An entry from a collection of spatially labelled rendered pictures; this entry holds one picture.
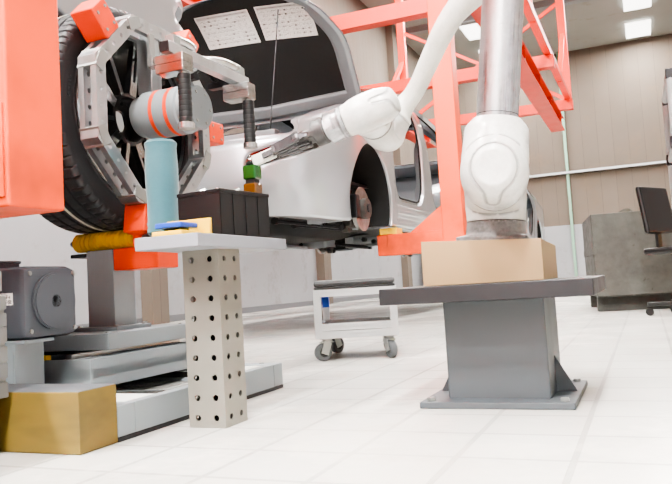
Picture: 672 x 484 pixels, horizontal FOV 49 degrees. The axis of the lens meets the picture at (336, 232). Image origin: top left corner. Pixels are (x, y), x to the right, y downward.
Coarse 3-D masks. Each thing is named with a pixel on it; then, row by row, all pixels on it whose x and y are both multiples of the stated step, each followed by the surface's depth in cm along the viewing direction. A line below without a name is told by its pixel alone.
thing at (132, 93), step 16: (128, 48) 225; (112, 64) 214; (128, 64) 223; (112, 80) 216; (128, 80) 222; (112, 96) 213; (128, 96) 220; (112, 112) 213; (128, 112) 226; (112, 128) 214; (128, 128) 225; (128, 144) 218; (128, 160) 217; (144, 160) 225; (144, 176) 225
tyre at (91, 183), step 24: (72, 24) 199; (72, 48) 196; (72, 72) 196; (72, 96) 195; (72, 120) 194; (72, 144) 193; (72, 168) 194; (72, 192) 198; (96, 192) 200; (48, 216) 210; (96, 216) 206; (120, 216) 209
